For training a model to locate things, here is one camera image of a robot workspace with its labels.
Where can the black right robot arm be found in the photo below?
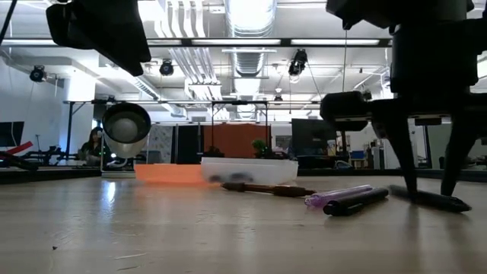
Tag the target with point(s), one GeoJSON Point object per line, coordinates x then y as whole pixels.
{"type": "Point", "coordinates": [399, 11]}

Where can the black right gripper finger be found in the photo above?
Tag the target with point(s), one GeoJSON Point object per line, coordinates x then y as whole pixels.
{"type": "Point", "coordinates": [460, 152]}
{"type": "Point", "coordinates": [397, 144]}

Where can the large black monitor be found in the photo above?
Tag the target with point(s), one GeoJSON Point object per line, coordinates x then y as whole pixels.
{"type": "Point", "coordinates": [314, 139]}

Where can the green partition wall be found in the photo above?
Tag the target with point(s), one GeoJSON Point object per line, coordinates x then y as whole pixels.
{"type": "Point", "coordinates": [433, 148]}

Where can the silver ventilation duct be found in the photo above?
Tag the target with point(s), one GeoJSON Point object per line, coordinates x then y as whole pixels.
{"type": "Point", "coordinates": [249, 23]}

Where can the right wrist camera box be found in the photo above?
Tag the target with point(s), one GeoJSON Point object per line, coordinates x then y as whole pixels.
{"type": "Point", "coordinates": [344, 110]}

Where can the overhead light bar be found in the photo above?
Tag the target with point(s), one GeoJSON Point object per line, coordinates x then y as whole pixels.
{"type": "Point", "coordinates": [236, 42]}

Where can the blue box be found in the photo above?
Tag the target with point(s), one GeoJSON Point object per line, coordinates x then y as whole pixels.
{"type": "Point", "coordinates": [357, 155]}

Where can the orange plastic box lid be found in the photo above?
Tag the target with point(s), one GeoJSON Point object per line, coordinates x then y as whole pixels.
{"type": "Point", "coordinates": [167, 173]}

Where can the person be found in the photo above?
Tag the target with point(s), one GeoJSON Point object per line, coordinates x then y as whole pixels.
{"type": "Point", "coordinates": [93, 148]}

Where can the green potted plant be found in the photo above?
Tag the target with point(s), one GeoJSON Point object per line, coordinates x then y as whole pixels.
{"type": "Point", "coordinates": [260, 146]}

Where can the red bar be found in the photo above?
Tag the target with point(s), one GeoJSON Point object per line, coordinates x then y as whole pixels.
{"type": "Point", "coordinates": [21, 147]}

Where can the brown pen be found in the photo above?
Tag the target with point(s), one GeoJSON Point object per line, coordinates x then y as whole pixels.
{"type": "Point", "coordinates": [266, 188]}

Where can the purple transparent pen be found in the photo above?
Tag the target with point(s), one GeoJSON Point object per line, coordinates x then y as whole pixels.
{"type": "Point", "coordinates": [335, 196]}

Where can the black pen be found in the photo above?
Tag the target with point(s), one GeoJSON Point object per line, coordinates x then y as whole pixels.
{"type": "Point", "coordinates": [354, 201]}
{"type": "Point", "coordinates": [433, 199]}

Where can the orange partition wall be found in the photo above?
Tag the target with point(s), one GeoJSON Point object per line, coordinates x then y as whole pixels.
{"type": "Point", "coordinates": [232, 141]}

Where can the black ceiling camera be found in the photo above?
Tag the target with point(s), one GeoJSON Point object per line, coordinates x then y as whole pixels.
{"type": "Point", "coordinates": [298, 61]}
{"type": "Point", "coordinates": [166, 67]}
{"type": "Point", "coordinates": [38, 73]}

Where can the black aluminium table frame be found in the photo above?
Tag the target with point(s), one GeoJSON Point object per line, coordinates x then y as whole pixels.
{"type": "Point", "coordinates": [38, 174]}

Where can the small black monitor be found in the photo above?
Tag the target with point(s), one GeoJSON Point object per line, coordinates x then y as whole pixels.
{"type": "Point", "coordinates": [11, 133]}

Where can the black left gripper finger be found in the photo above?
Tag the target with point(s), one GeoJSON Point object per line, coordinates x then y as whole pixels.
{"type": "Point", "coordinates": [129, 49]}

